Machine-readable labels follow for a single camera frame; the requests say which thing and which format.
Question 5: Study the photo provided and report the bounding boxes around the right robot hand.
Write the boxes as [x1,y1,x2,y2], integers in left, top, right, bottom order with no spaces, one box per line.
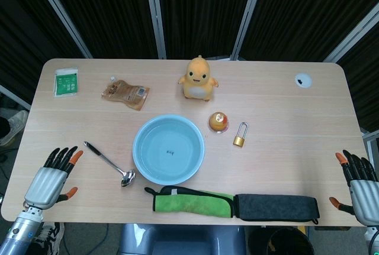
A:
[329,149,379,228]

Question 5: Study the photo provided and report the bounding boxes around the black waste bin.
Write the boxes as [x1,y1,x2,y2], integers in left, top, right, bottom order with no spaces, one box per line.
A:
[267,227,315,255]

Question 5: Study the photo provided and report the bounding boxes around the black white sneaker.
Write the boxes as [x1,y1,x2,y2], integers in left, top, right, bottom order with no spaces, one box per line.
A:
[31,221,65,255]

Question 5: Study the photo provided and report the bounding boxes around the orange jelly cup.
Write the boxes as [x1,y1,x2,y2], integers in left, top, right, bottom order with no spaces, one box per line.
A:
[208,111,230,134]

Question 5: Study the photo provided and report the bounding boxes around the metal ladle spoon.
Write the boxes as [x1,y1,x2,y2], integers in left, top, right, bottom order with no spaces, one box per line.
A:
[83,141,136,188]

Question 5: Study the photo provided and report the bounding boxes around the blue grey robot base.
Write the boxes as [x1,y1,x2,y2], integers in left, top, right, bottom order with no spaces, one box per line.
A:
[117,223,247,255]

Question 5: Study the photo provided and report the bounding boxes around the grey partition post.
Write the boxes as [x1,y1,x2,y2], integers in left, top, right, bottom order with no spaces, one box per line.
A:
[29,0,93,59]
[230,0,267,60]
[143,0,167,60]
[323,9,379,63]

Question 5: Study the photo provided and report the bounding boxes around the brown drink pouch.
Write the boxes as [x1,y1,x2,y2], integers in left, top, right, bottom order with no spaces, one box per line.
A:
[101,76,150,111]

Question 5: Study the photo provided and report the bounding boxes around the orange plush dinosaur toy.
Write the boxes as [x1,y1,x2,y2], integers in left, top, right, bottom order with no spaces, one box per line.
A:
[177,55,220,102]

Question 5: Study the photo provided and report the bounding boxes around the light blue bowl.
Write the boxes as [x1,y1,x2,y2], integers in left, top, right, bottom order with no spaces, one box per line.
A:
[132,114,205,186]

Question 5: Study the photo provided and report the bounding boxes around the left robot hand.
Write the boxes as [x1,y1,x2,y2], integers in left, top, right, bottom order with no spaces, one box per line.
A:
[24,146,84,210]

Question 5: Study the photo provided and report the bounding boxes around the brass padlock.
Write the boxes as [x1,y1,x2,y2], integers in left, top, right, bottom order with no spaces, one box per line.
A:
[232,121,249,149]

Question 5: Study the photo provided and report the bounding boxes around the white cable grommet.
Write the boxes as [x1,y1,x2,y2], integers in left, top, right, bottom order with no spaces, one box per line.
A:
[294,73,313,89]

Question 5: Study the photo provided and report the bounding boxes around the green white packet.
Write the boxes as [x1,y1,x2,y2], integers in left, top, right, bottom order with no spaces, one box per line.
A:
[53,66,80,98]

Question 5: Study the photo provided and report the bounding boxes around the green microfiber cloth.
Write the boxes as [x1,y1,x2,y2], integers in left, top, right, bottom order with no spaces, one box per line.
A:
[144,186,235,218]

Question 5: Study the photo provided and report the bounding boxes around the dark grey microfiber cloth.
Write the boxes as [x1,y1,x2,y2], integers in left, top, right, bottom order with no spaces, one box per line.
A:
[233,193,321,225]

